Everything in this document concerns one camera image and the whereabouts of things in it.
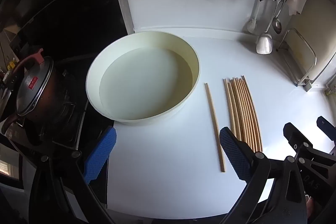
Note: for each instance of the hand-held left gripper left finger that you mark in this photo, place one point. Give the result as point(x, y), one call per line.
point(101, 153)

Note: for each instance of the dark cooking pot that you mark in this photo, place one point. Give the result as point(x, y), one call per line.
point(56, 98)

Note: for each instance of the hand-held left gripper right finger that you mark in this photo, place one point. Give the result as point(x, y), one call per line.
point(235, 154)

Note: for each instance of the cream round tray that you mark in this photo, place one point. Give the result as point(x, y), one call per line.
point(147, 82)

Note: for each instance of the pale cutting board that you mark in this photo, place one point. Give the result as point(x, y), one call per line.
point(299, 53)

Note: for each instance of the white dish brush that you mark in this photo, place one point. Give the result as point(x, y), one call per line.
point(251, 26)

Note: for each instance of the black gas stove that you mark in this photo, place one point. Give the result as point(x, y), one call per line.
point(71, 119)

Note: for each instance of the cluster of condiment bottles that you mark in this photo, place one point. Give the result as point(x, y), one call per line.
point(11, 65)

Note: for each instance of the slender wooden chopstick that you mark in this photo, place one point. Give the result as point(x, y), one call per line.
point(215, 124)

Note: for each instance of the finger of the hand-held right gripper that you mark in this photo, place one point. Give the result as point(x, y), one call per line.
point(328, 132)
point(295, 136)

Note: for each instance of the bundle of wooden chopsticks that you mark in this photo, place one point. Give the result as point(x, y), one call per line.
point(244, 113)

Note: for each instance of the hanging steel ladle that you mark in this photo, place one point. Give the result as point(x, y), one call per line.
point(264, 43)

